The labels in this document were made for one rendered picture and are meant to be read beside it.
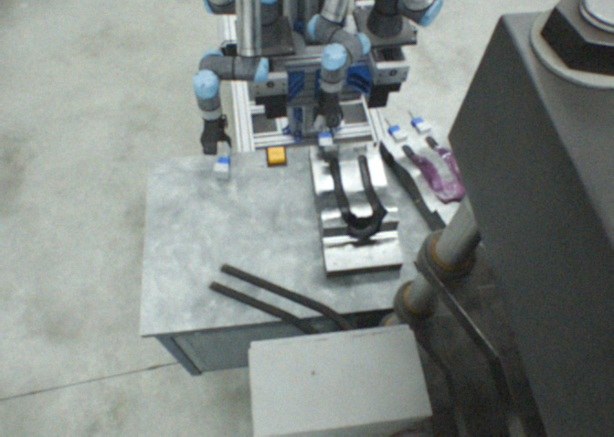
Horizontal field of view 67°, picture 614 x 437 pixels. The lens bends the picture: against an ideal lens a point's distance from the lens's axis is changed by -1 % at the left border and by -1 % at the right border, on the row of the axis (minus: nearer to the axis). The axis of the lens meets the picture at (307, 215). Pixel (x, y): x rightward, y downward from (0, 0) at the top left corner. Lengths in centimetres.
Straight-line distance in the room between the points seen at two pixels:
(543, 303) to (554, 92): 20
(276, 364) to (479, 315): 36
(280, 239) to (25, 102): 234
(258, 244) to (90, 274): 125
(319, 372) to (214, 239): 96
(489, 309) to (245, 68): 105
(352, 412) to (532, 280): 44
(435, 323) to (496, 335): 27
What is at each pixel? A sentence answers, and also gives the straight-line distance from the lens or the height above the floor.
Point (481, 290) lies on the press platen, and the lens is 88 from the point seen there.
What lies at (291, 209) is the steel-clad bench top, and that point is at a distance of 175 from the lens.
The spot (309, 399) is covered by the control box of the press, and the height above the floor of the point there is 147.
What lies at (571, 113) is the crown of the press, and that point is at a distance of 48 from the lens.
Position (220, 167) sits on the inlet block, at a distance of 181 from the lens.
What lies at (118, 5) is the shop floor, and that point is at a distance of 413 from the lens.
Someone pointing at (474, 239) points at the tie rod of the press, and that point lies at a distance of 79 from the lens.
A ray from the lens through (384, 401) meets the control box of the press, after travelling 86.
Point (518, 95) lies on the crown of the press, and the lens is 51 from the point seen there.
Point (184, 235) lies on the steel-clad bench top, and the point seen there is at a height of 80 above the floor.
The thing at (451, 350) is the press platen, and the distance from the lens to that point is 110.
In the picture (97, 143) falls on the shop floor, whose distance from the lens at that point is 318.
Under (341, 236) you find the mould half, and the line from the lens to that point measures 163.
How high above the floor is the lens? 231
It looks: 60 degrees down
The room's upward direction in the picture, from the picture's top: 3 degrees clockwise
